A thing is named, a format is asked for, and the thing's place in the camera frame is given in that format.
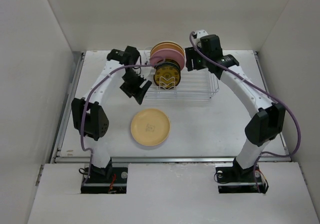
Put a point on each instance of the pink plastic plate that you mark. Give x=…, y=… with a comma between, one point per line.
x=168, y=54

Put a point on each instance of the beige plastic plate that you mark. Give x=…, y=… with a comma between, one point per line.
x=150, y=127

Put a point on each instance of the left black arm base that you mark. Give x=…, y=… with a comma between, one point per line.
x=113, y=180

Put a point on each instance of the yellow patterned plate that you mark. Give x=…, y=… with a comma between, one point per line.
x=167, y=77

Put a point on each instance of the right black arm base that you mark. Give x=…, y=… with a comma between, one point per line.
x=229, y=182

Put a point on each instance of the white wire dish rack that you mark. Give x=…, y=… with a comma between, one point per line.
x=195, y=86

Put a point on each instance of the light blue patterned plate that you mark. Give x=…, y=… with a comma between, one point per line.
x=169, y=64

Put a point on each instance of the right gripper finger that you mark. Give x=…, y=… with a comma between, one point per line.
x=189, y=52
x=189, y=65

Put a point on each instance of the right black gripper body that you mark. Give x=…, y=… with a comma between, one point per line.
x=199, y=61

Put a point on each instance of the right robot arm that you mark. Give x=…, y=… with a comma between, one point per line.
x=267, y=117

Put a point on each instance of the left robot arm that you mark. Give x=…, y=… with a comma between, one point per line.
x=88, y=114

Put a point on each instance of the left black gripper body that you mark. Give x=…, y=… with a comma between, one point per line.
x=132, y=81

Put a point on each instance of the orange plastic plate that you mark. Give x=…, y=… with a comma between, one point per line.
x=167, y=46

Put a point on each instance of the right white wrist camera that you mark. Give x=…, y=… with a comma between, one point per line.
x=197, y=35

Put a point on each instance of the tan rear plate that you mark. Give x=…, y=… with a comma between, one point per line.
x=167, y=42

